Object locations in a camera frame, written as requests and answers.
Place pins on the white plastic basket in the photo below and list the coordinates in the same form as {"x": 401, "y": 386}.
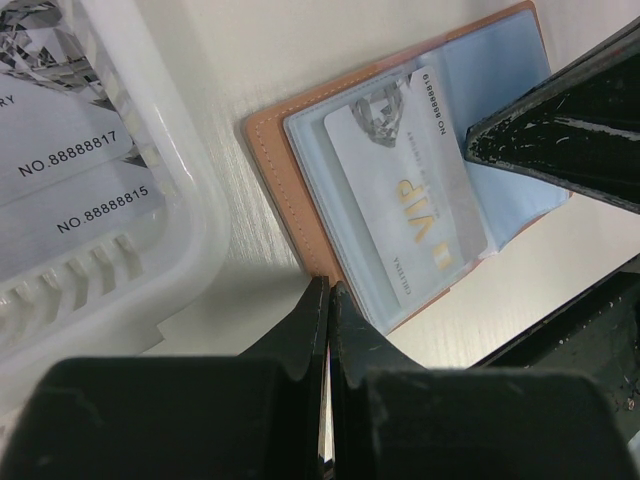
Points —
{"x": 109, "y": 295}

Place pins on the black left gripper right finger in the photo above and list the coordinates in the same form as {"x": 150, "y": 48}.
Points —
{"x": 395, "y": 419}

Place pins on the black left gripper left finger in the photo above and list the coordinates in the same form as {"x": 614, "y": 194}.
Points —
{"x": 256, "y": 415}

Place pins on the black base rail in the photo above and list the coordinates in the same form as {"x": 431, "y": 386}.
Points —
{"x": 595, "y": 333}

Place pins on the tan leather card holder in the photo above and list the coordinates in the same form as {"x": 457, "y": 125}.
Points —
{"x": 481, "y": 68}

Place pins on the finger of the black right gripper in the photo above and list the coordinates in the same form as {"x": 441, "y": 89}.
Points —
{"x": 584, "y": 139}
{"x": 590, "y": 55}

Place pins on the silver VIP card 88888815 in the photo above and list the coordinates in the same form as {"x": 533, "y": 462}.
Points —
{"x": 70, "y": 213}

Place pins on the silver VIP card 88888819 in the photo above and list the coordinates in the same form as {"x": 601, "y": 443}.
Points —
{"x": 401, "y": 159}

